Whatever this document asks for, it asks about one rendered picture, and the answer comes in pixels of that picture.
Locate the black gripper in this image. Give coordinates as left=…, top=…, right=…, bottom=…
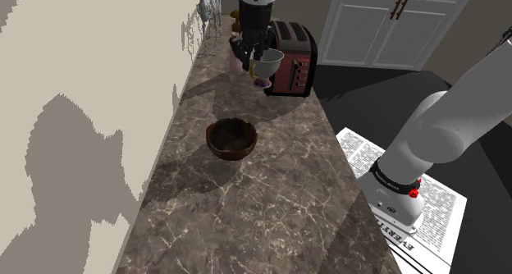
left=231, top=0, right=278, bottom=72

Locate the white footed cup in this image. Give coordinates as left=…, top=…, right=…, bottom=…
left=248, top=48, right=286, bottom=89

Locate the golden brown small figure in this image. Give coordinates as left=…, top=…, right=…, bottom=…
left=229, top=9, right=243, bottom=34

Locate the red and black toaster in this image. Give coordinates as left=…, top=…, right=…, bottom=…
left=263, top=20, right=319, bottom=98

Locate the dark brown wooden bowl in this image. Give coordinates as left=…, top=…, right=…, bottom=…
left=204, top=116, right=259, bottom=162

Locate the white double-door cabinet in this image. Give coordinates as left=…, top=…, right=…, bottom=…
left=317, top=0, right=480, bottom=72

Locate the newspaper-patterned robot stand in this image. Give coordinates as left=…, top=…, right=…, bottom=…
left=335, top=126, right=469, bottom=274

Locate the silver metal wire rack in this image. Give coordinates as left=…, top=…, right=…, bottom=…
left=197, top=0, right=224, bottom=59

